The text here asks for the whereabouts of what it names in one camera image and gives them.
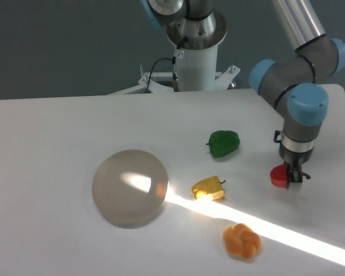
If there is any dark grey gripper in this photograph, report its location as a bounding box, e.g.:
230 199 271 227
273 131 315 192

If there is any red toy bell pepper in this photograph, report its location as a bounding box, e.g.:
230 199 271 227
270 163 312 188

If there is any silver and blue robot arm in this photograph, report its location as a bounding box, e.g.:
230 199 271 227
142 1 345 190

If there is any green toy bell pepper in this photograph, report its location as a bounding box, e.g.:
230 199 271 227
206 130 240 158

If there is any yellow toy bell pepper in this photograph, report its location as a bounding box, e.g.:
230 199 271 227
191 176 226 201

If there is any orange knotted bread roll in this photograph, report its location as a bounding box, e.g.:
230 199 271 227
222 223 262 261

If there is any beige round plate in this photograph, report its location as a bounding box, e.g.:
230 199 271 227
91 149 168 228

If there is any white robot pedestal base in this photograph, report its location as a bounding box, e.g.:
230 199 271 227
114 10 240 95

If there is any black cable with connector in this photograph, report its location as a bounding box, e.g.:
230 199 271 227
145 36 189 93

